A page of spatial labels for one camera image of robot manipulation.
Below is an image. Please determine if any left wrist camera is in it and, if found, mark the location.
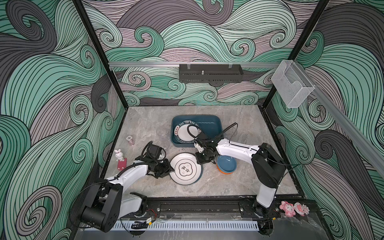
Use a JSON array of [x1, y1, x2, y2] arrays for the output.
[[145, 144, 166, 161]]

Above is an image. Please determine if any aluminium rail right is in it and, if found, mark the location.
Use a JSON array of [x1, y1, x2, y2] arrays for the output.
[[295, 62, 384, 176]]

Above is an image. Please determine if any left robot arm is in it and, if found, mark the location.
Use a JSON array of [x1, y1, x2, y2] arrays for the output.
[[76, 159, 175, 233]]

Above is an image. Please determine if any black frame post left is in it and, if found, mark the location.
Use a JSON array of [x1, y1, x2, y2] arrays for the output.
[[73, 0, 129, 111]]

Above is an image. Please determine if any pink checkered small cup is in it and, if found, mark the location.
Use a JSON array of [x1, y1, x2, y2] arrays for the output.
[[126, 136, 135, 146]]

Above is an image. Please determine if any green rim hao wei plate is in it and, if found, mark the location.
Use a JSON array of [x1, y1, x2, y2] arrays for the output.
[[174, 120, 201, 144]]

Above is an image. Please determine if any blue bowl on stack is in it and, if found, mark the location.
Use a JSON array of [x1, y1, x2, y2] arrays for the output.
[[216, 155, 237, 172]]

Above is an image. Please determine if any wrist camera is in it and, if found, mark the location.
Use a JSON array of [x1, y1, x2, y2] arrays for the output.
[[195, 132, 211, 146], [145, 144, 166, 161]]

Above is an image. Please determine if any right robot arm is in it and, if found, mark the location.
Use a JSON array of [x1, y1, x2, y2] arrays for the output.
[[194, 138, 287, 209]]

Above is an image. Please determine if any white rabbit figurine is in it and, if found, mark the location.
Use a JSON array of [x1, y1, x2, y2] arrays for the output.
[[114, 149, 125, 162]]

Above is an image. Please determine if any black wall shelf tray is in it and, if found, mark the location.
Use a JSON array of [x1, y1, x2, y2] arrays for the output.
[[179, 64, 244, 84]]

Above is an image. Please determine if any white slotted cable duct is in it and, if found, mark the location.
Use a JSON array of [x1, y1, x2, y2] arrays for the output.
[[110, 220, 260, 232]]

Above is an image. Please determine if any orange bowl under stack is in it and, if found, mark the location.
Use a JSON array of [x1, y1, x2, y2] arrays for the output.
[[217, 166, 234, 175]]

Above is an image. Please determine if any pink white plush toy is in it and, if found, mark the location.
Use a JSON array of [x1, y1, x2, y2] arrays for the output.
[[294, 202, 310, 217]]

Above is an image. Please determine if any white plate cloud emblem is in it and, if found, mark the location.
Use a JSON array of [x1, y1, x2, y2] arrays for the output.
[[170, 153, 203, 186]]

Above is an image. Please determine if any clear cup far left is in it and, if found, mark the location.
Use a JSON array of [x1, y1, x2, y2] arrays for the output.
[[156, 125, 171, 139]]

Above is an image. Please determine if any teal plastic bin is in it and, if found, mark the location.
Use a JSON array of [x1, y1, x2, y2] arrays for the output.
[[170, 115, 223, 148]]

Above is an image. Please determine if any black frame post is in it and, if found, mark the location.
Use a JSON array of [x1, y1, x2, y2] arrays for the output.
[[261, 0, 329, 111], [73, 0, 129, 111]]

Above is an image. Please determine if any black frame post right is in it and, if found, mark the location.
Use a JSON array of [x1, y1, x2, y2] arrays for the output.
[[261, 0, 329, 111]]

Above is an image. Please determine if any aluminium rail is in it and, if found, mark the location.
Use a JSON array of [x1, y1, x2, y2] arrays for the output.
[[295, 62, 384, 176], [108, 61, 280, 69]]

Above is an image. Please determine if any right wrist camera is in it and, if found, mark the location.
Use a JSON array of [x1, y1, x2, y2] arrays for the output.
[[195, 132, 211, 146]]

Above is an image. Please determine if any clear acrylic wall holder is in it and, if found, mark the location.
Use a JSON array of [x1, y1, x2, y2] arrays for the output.
[[271, 60, 315, 109]]

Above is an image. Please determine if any aluminium rail back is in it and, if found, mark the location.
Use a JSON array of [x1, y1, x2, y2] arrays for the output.
[[108, 61, 280, 69]]

